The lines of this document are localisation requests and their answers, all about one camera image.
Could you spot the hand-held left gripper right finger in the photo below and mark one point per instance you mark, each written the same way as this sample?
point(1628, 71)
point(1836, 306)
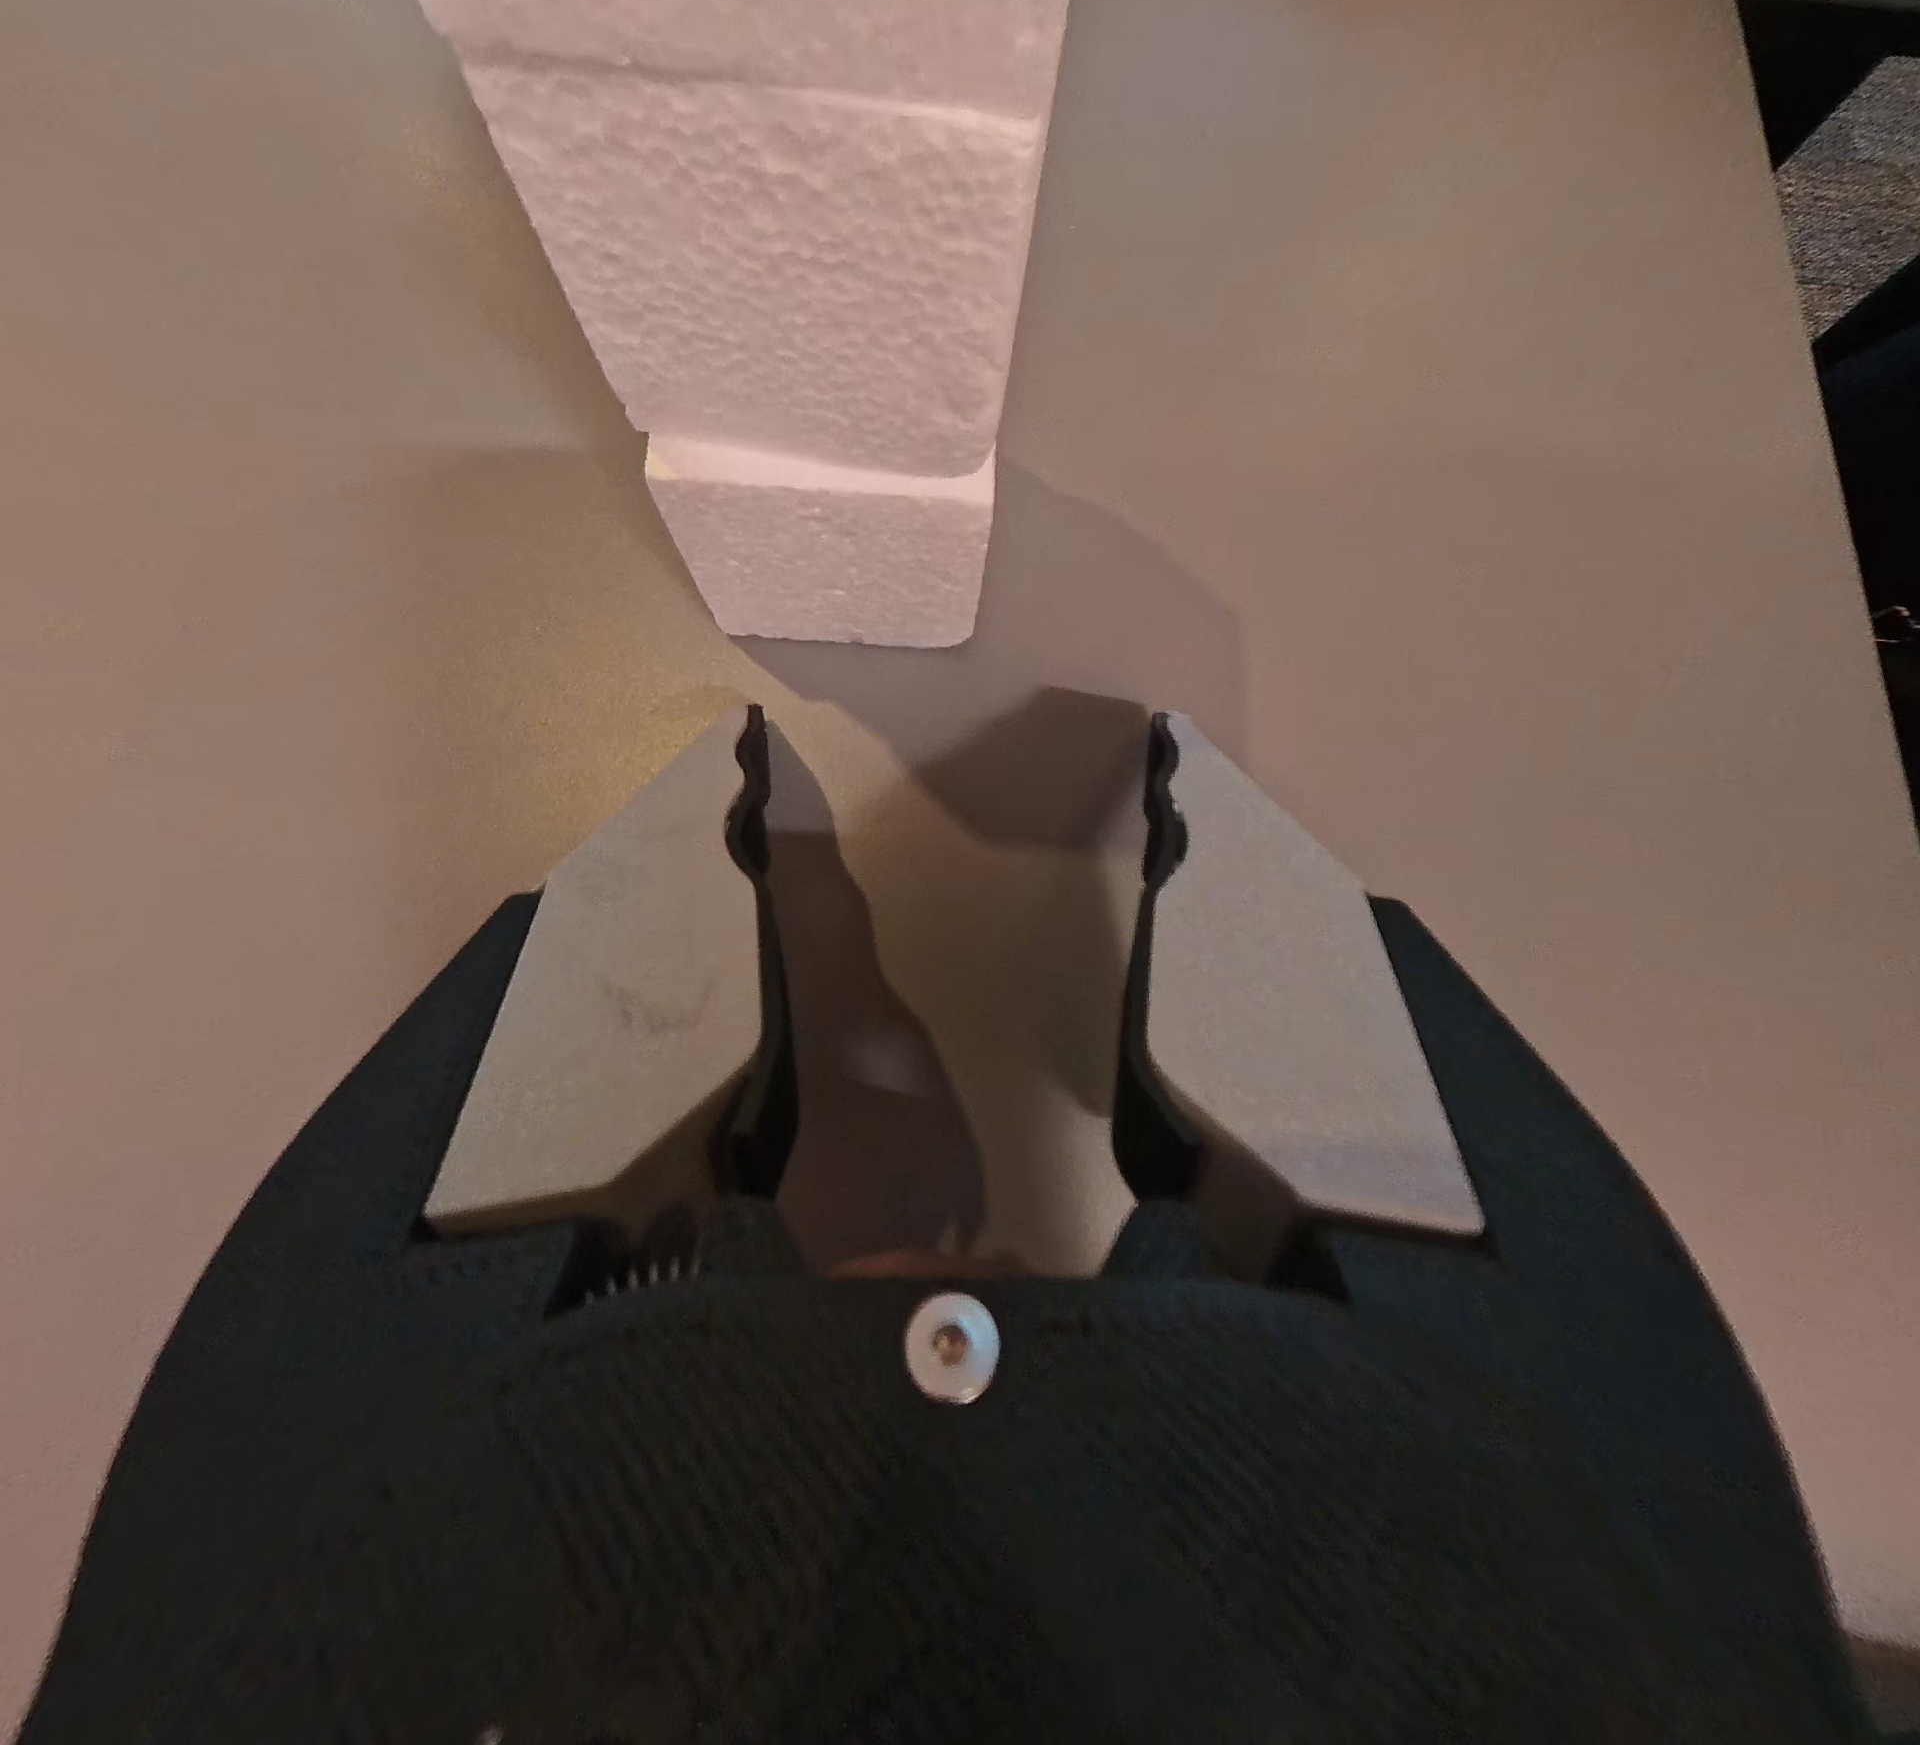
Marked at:
point(1289, 1025)

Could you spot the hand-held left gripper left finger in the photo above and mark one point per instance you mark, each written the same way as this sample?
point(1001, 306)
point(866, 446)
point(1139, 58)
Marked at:
point(615, 1009)

